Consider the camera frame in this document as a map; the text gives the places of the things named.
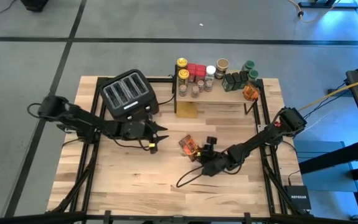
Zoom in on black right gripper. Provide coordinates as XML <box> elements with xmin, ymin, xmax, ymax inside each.
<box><xmin>195</xmin><ymin>136</ymin><xmax>232</xmax><ymax>177</ymax></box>

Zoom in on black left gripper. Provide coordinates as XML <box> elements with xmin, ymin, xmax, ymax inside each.
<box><xmin>121</xmin><ymin>119</ymin><xmax>169</xmax><ymax>155</ymax></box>

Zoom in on yellow-lidded spice jar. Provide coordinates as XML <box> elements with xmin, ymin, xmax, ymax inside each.
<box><xmin>176</xmin><ymin>57</ymin><xmax>188</xmax><ymax>71</ymax></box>
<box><xmin>177</xmin><ymin>68</ymin><xmax>191</xmax><ymax>88</ymax></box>

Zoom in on red-lidded smoked paprika tin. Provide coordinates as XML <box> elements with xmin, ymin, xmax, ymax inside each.
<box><xmin>195</xmin><ymin>64</ymin><xmax>207</xmax><ymax>84</ymax></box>
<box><xmin>186</xmin><ymin>63</ymin><xmax>197</xmax><ymax>83</ymax></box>

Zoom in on dark green pepper tin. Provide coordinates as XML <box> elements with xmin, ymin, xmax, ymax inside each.
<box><xmin>230</xmin><ymin>72</ymin><xmax>242</xmax><ymax>90</ymax></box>
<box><xmin>221</xmin><ymin>73</ymin><xmax>235</xmax><ymax>93</ymax></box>
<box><xmin>239</xmin><ymin>70</ymin><xmax>250</xmax><ymax>89</ymax></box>

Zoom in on white-lidded spice jar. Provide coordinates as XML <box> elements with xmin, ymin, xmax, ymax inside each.
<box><xmin>205</xmin><ymin>65</ymin><xmax>217</xmax><ymax>84</ymax></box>

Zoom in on wide jar with tan lid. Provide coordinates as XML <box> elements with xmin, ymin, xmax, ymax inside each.
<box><xmin>215</xmin><ymin>58</ymin><xmax>230</xmax><ymax>80</ymax></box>

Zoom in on green-lidded oregano spice jar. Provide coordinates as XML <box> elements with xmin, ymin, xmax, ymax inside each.
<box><xmin>247</xmin><ymin>68</ymin><xmax>260</xmax><ymax>85</ymax></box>
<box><xmin>241</xmin><ymin>60</ymin><xmax>256</xmax><ymax>73</ymax></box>

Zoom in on yellow flat pad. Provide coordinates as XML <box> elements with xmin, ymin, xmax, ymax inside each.
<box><xmin>175</xmin><ymin>101</ymin><xmax>199</xmax><ymax>119</ymax></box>

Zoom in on black four-slot toaster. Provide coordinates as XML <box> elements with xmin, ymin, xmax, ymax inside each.
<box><xmin>99</xmin><ymin>68</ymin><xmax>160</xmax><ymax>122</ymax></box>

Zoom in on black floor box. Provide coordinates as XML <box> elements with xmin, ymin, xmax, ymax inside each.
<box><xmin>19</xmin><ymin>0</ymin><xmax>50</xmax><ymax>13</ymax></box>

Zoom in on black stand base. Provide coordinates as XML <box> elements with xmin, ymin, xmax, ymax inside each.
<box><xmin>296</xmin><ymin>0</ymin><xmax>358</xmax><ymax>10</ymax></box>

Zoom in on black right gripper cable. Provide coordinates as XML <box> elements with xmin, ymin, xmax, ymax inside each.
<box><xmin>176</xmin><ymin>164</ymin><xmax>206</xmax><ymax>189</ymax></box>

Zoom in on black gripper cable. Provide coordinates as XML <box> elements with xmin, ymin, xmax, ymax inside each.
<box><xmin>113</xmin><ymin>136</ymin><xmax>154</xmax><ymax>152</ymax></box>
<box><xmin>176</xmin><ymin>164</ymin><xmax>206</xmax><ymax>189</ymax></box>

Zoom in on black toaster power cord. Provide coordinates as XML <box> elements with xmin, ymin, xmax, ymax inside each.
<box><xmin>157</xmin><ymin>73</ymin><xmax>177</xmax><ymax>106</ymax></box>

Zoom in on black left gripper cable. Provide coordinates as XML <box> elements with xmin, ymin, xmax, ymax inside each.
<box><xmin>113</xmin><ymin>136</ymin><xmax>154</xmax><ymax>152</ymax></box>

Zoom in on wooden shelf with black frame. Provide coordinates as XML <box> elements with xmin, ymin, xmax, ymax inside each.
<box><xmin>172</xmin><ymin>65</ymin><xmax>259</xmax><ymax>116</ymax></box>

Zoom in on black Netgear network switch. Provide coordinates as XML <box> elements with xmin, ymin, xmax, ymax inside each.
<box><xmin>283</xmin><ymin>185</ymin><xmax>313</xmax><ymax>212</ymax></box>

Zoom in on yellow hanging cable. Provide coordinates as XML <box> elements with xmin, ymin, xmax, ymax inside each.
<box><xmin>298</xmin><ymin>73</ymin><xmax>358</xmax><ymax>112</ymax></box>

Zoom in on beige floor cable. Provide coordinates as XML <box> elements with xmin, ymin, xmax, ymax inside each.
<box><xmin>286</xmin><ymin>0</ymin><xmax>343</xmax><ymax>24</ymax></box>

